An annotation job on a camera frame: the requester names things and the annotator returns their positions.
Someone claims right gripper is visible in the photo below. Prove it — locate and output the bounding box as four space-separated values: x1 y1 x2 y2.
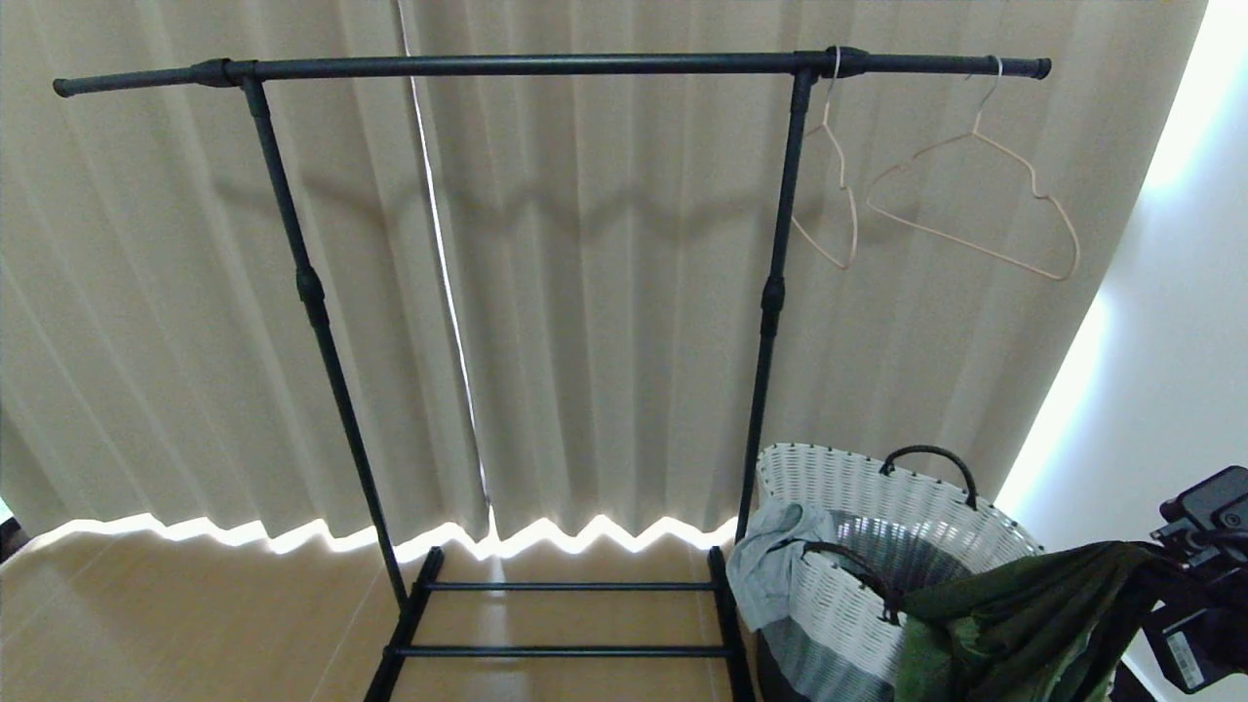
1141 575 1248 696

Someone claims green sleeveless shirt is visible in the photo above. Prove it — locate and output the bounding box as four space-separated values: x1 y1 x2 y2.
894 540 1195 702

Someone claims pink clothes hanger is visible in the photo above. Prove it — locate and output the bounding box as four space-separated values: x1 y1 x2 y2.
791 47 860 272
865 57 1082 283

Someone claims white laundry basket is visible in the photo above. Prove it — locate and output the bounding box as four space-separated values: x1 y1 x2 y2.
755 443 1046 702

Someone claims black clothes rack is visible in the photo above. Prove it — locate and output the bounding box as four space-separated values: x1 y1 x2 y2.
53 45 1053 702

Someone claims pale grey garment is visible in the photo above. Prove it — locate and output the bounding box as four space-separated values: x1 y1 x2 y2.
725 501 840 634

